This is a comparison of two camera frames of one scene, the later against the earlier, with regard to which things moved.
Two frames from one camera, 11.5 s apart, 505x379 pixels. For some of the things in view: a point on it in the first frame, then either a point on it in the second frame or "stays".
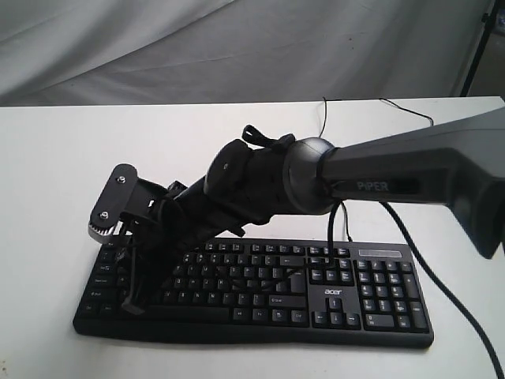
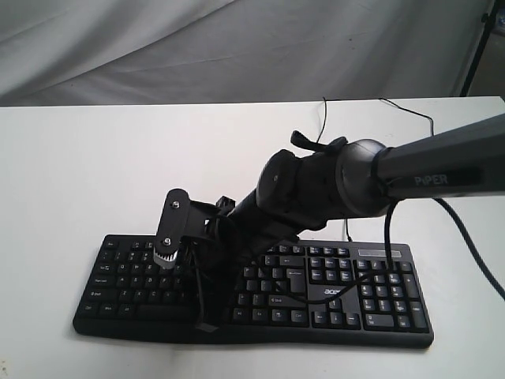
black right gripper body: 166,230 → 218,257
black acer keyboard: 269,291 stays
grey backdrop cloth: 104,52 stays
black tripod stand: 488,20 stays
